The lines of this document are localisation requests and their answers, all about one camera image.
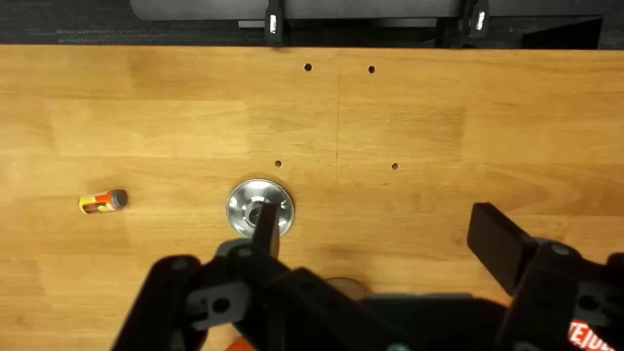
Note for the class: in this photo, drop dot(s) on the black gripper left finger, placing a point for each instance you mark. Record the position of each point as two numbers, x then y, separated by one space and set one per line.
259 285

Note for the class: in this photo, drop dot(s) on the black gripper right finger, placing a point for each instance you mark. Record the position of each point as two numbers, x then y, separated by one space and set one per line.
558 293

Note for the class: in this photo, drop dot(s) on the round silver kettle lid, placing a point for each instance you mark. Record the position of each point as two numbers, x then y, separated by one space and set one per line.
244 202

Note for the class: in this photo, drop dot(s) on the small orange grey cylinder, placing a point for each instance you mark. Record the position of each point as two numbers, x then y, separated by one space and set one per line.
103 202

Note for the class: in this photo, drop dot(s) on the black perforated breadboard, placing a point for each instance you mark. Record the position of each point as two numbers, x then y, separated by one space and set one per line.
64 30

